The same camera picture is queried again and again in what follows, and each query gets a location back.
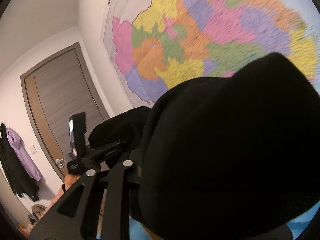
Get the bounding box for purple hoodie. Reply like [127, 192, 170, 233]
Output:
[6, 127, 42, 182]

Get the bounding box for blue floral bed sheet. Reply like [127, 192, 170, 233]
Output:
[96, 204, 319, 240]

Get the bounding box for person's left hand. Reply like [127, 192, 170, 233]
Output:
[61, 174, 84, 194]

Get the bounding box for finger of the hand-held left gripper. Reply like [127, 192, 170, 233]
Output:
[86, 140, 127, 153]
[82, 150, 125, 167]

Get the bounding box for pile of clothes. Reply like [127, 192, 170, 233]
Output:
[27, 204, 48, 225]

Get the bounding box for colourful wall map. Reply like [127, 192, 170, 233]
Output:
[100, 0, 320, 110]

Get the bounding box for black hanging coat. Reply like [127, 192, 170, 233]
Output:
[0, 122, 40, 202]

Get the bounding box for grey wooden door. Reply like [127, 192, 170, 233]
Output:
[20, 42, 110, 182]

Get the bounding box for black coat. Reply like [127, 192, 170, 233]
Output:
[0, 122, 40, 202]
[88, 52, 320, 237]

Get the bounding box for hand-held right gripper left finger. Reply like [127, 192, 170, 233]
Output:
[29, 150, 143, 240]

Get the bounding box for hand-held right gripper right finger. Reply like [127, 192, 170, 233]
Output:
[250, 224, 293, 240]

